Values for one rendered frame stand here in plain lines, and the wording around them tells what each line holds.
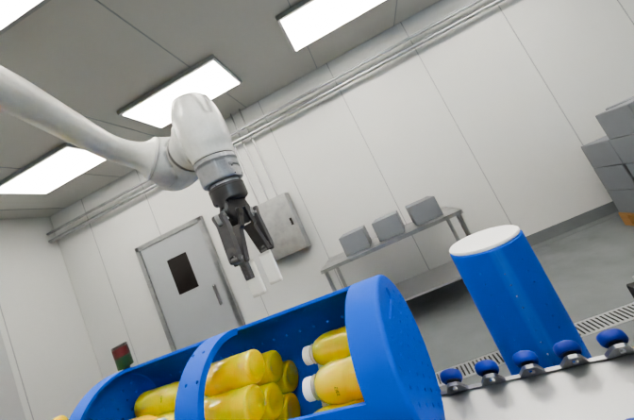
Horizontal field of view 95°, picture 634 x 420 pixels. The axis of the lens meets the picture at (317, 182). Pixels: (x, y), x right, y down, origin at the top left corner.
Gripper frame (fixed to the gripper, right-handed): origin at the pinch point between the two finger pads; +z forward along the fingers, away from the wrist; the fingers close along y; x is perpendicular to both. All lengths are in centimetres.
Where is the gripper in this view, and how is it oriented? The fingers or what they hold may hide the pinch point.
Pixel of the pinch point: (263, 274)
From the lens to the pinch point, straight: 63.1
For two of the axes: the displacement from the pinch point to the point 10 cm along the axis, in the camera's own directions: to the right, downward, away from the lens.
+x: -8.5, 4.3, 3.0
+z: 4.2, 9.0, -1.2
